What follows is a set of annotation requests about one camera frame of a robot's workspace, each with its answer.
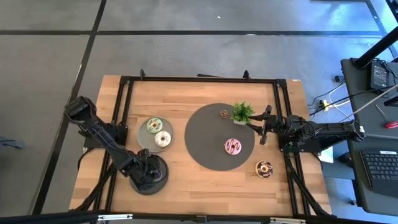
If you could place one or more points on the yellow power strip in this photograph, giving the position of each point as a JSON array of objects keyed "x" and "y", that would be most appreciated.
[{"x": 325, "y": 105}]

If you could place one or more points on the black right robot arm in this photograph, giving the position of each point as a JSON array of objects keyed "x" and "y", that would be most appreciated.
[{"x": 326, "y": 129}]

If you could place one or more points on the mint iced donut chocolate drizzle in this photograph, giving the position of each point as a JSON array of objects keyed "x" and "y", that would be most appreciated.
[{"x": 149, "y": 126}]

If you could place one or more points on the grey round woven mat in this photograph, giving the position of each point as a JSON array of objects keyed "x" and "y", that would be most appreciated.
[{"x": 205, "y": 140}]

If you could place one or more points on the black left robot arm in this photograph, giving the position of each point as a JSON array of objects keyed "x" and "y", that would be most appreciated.
[{"x": 105, "y": 137}]

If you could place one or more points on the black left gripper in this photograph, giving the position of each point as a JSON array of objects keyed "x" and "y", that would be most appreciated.
[{"x": 144, "y": 169}]

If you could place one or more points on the black round pole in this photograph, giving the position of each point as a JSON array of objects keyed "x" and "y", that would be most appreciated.
[{"x": 376, "y": 49}]

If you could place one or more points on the black box device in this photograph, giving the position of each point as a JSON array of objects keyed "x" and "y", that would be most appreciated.
[{"x": 379, "y": 76}]

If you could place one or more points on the dark glazed donut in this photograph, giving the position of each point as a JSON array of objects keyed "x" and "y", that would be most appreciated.
[{"x": 159, "y": 177}]

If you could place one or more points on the grey bowl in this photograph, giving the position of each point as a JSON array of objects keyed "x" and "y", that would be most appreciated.
[{"x": 146, "y": 192}]

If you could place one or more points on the dark grey side desk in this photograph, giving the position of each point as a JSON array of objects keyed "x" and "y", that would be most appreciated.
[{"x": 357, "y": 102}]

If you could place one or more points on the chocolate donut with sprinkles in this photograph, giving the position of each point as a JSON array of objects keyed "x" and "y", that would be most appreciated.
[{"x": 259, "y": 172}]

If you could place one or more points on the white iced donut chocolate drizzle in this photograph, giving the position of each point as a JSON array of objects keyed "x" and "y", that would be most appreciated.
[{"x": 158, "y": 141}]

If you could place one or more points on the black keyboard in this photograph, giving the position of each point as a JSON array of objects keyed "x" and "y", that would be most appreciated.
[{"x": 382, "y": 168}]

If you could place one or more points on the green plant in white pot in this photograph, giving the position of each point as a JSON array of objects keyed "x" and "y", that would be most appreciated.
[{"x": 242, "y": 112}]

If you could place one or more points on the pink iced donut chocolate drizzle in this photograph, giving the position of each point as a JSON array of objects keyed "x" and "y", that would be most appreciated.
[{"x": 228, "y": 149}]

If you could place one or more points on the small chocolate donut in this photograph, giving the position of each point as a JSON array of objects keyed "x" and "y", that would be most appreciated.
[{"x": 220, "y": 114}]

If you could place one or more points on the black aluminium table frame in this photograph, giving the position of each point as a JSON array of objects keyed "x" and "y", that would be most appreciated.
[{"x": 202, "y": 79}]

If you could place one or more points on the light grey round plate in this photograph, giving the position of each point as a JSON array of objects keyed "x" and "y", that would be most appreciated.
[{"x": 144, "y": 138}]

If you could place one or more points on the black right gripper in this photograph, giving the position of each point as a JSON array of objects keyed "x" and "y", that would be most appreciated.
[{"x": 271, "y": 124}]

